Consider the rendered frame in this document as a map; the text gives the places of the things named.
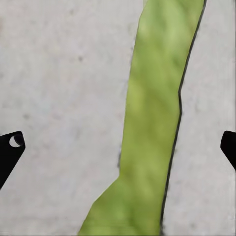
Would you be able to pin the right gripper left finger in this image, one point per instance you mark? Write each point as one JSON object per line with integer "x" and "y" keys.
{"x": 12, "y": 147}

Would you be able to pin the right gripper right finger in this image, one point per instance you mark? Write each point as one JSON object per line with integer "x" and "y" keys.
{"x": 228, "y": 146}

